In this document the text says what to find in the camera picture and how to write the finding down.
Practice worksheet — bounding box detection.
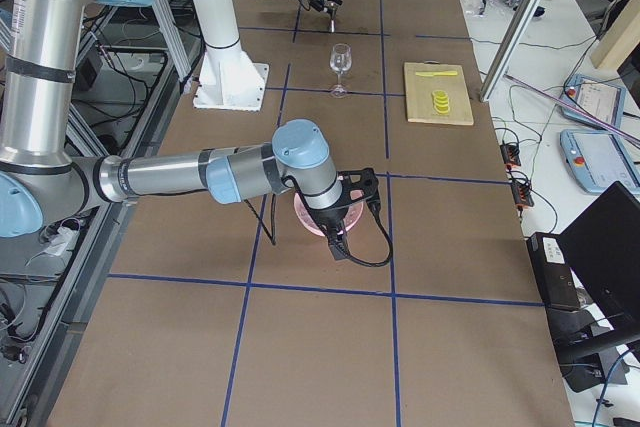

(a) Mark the clear wine glass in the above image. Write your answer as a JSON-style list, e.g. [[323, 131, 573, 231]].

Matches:
[[330, 43, 352, 98]]

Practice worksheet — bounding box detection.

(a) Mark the aluminium frame strut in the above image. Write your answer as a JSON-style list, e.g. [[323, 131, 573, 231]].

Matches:
[[479, 0, 541, 102]]

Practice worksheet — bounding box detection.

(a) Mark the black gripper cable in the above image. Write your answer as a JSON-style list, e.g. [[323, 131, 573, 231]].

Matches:
[[242, 194, 393, 267]]

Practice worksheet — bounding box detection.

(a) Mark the bamboo cutting board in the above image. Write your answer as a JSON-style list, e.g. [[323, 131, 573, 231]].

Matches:
[[404, 62, 474, 126]]

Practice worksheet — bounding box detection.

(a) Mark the blue teach pendant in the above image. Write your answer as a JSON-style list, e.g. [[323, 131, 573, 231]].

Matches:
[[560, 129, 639, 195], [560, 74, 625, 127]]

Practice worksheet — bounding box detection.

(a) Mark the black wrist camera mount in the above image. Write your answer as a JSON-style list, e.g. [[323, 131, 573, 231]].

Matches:
[[337, 167, 381, 215]]

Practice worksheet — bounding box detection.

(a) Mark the steel cocktail jigger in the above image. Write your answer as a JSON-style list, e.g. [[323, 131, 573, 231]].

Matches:
[[327, 5, 337, 33]]

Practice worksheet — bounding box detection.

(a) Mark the pink bowl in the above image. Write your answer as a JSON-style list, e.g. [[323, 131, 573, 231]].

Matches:
[[293, 193, 364, 236]]

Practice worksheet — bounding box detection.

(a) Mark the orange connector block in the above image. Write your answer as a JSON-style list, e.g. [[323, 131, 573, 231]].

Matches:
[[500, 142, 521, 170], [511, 178, 534, 210]]

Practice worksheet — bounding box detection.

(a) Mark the black box with label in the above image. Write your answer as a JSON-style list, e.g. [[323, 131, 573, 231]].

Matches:
[[526, 232, 588, 312]]

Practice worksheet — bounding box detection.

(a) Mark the black laptop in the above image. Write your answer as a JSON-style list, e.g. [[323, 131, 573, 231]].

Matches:
[[555, 180, 640, 321]]

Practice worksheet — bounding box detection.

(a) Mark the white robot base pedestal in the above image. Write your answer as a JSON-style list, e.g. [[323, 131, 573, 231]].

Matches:
[[193, 0, 269, 112]]

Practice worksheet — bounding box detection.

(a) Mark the yellow plastic knife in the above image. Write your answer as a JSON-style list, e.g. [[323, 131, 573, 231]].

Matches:
[[414, 70, 459, 78]]

